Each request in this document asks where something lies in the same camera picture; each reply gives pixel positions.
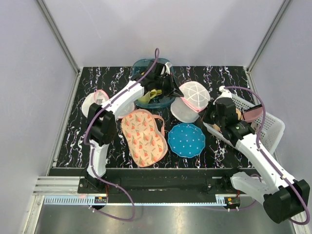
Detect blue dotted plate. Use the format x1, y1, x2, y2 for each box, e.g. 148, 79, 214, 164
167, 123, 205, 158

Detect teal transparent bin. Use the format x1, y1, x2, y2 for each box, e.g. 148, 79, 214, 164
130, 58, 176, 109

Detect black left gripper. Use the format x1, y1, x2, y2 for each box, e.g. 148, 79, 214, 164
153, 72, 183, 98

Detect white plastic basket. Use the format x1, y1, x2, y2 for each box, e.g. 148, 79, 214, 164
203, 94, 285, 155

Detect yellow dotted plate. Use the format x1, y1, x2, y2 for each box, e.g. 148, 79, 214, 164
137, 89, 162, 104

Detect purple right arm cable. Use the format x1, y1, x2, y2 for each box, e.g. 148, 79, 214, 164
223, 85, 309, 225

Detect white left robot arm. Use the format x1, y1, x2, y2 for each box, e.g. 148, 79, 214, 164
84, 59, 184, 193

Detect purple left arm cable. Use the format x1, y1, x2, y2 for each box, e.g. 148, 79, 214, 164
84, 48, 160, 222

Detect floral pink laundry bag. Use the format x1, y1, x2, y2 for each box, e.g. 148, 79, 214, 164
121, 109, 168, 167

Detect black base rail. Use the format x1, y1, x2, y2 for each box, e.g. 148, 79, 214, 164
78, 168, 240, 205

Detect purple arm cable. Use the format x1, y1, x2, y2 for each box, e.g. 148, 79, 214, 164
84, 48, 160, 222
223, 85, 309, 225

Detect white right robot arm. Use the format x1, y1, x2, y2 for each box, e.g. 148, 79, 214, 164
203, 97, 310, 225

